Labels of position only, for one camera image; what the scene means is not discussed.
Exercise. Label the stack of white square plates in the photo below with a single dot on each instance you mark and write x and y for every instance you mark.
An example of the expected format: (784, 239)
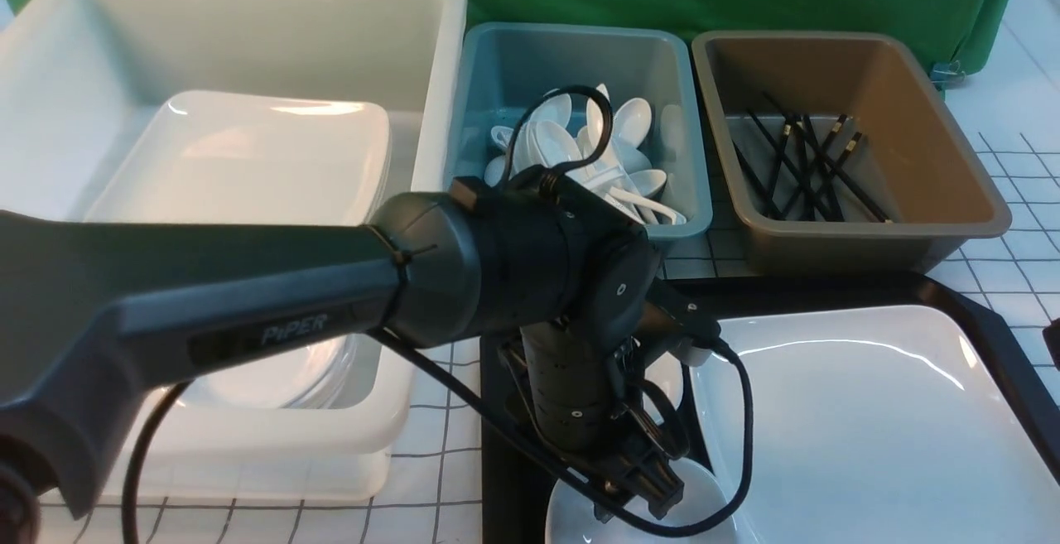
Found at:
(208, 157)

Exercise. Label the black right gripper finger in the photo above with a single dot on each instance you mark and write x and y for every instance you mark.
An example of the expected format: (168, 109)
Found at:
(1053, 347)

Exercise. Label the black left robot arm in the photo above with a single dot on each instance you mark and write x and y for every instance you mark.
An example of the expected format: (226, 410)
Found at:
(95, 316)

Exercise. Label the large white plastic tub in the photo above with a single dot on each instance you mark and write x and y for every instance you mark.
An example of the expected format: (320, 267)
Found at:
(81, 79)

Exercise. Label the teal plastic bin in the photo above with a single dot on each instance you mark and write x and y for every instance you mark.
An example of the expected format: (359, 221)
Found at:
(506, 66)

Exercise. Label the stack of small white bowls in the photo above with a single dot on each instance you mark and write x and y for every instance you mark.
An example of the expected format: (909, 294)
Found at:
(309, 377)

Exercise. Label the small white bowl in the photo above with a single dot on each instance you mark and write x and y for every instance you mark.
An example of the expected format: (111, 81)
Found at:
(571, 519)

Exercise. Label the pile of white spoons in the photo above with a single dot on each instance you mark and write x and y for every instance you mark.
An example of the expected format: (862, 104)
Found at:
(622, 176)

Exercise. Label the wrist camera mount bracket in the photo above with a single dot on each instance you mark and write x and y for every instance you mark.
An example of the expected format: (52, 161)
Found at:
(683, 320)

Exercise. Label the blue binder clip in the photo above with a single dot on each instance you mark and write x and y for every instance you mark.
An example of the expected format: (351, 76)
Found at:
(947, 75)

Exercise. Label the black chopsticks in bin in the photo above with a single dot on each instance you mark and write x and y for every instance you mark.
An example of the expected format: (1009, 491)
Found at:
(805, 173)

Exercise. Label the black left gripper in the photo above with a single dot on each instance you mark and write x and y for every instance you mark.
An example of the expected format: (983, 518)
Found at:
(569, 408)

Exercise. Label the large white square plate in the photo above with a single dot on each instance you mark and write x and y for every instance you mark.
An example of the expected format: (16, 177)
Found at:
(883, 425)

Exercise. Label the brown plastic bin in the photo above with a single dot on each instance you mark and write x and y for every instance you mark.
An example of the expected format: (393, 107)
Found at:
(917, 162)

